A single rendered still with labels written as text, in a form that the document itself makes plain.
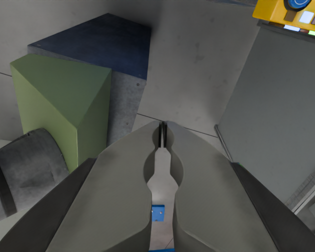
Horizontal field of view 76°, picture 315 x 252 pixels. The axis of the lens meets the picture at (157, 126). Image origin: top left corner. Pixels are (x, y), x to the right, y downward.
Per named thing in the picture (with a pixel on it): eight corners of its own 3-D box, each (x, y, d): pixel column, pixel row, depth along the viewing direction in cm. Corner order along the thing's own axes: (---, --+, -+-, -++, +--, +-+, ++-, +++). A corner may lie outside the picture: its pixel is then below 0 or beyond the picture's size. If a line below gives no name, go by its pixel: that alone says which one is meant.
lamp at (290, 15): (296, 11, 39) (297, 11, 39) (290, 21, 40) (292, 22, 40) (287, 9, 39) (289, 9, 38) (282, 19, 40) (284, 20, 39)
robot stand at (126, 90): (140, 69, 153) (122, 160, 69) (100, 57, 148) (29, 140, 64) (151, 27, 137) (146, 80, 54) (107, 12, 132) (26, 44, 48)
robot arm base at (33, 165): (68, 208, 44) (14, 239, 37) (38, 157, 49) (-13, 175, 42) (75, 171, 34) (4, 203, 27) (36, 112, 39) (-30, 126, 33)
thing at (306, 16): (312, 13, 39) (314, 13, 39) (307, 23, 40) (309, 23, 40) (304, 11, 39) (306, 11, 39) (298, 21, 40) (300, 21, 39)
